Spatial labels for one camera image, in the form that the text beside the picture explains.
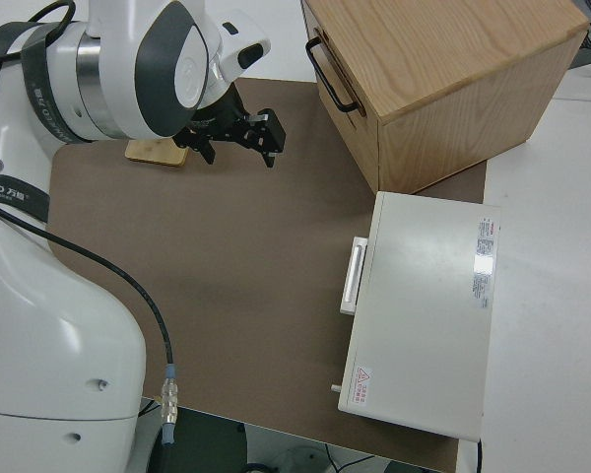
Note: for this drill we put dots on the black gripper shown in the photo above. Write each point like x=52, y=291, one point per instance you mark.
x=226, y=123

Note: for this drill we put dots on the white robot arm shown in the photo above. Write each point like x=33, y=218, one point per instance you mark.
x=54, y=320

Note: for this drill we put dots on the small wooden block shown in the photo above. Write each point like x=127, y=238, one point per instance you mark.
x=150, y=153

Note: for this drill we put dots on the brown table mat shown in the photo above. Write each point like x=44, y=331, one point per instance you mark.
x=226, y=246

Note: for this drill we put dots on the wooden drawer box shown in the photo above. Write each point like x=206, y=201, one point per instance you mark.
x=448, y=74

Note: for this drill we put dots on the white toaster oven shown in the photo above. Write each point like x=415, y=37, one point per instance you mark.
x=423, y=305

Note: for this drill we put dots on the dark round base plate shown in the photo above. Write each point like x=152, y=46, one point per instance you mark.
x=207, y=443

